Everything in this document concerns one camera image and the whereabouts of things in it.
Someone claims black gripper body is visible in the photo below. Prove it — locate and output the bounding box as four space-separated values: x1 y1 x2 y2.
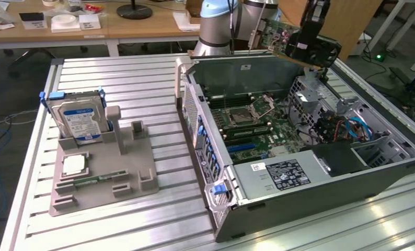
300 0 332 31

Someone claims green graphics card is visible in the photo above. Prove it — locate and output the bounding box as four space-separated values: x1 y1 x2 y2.
248 17 344 69

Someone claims wooden cabinet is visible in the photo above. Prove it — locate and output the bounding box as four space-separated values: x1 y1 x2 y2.
280 0 384 61

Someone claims silver disk bay cage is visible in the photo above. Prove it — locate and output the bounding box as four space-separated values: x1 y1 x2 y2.
287 75 340 126

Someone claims metal socket cover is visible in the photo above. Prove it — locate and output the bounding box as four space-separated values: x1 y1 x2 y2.
251 94 276 116

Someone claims black stand base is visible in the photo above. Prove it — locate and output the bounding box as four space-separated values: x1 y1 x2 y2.
388 66 415 92

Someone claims black RAM slot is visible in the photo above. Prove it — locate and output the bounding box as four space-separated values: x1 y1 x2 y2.
211 100 252 109
210 94 251 102

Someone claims white paper stack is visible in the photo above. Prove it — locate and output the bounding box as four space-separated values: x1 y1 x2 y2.
174 12 202 32

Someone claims CPU socket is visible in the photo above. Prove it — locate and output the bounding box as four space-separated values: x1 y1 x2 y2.
227 107 255 126

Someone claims green motherboard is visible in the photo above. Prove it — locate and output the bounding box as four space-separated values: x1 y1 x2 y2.
207 90 315 165

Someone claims green RAM stick with label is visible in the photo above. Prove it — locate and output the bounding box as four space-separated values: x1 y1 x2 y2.
227 127 270 139

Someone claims wooden desk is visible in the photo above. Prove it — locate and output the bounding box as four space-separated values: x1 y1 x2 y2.
107 0 299 57
0 0 111 50

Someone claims black round lamp base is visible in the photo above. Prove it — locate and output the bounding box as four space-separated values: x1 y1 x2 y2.
116 0 155 20

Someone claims grey power supply unit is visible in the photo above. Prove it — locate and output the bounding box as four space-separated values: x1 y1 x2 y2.
234 150 332 201

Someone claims red package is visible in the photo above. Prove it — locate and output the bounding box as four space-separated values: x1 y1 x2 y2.
84 4 106 14

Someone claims plain white box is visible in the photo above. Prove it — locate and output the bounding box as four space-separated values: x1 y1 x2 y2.
79 14 102 31

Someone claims dark grey open PC case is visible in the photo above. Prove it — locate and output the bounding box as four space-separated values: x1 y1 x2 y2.
175 47 415 243

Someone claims white box with round dish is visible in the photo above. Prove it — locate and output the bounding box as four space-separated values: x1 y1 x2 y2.
51 14 82 33

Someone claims hard disk in blue caddy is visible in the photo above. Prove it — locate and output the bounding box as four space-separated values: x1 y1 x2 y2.
39 87 115 146

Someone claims grey parts rack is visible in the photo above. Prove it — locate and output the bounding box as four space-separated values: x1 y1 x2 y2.
48 106 162 218

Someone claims white box with black lid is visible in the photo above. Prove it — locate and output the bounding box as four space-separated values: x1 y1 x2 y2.
19 12 48 30

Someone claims silver CPU chip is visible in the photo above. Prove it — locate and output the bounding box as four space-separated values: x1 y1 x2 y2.
60 155 88 176

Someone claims black office chair base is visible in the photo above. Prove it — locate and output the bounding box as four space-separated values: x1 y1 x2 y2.
4 47 56 77

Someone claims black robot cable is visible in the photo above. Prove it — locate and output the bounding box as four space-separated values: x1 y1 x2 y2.
227 0 238 54

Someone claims white desk frame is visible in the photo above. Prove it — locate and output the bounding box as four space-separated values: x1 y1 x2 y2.
367 0 415 71

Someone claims red wire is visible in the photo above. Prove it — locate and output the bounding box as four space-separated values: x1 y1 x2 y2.
334 119 351 142

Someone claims blue wire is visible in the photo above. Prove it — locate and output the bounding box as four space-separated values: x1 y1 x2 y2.
346 116 374 143

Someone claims white floor cable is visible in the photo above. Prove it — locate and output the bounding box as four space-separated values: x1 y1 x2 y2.
0 109 38 125

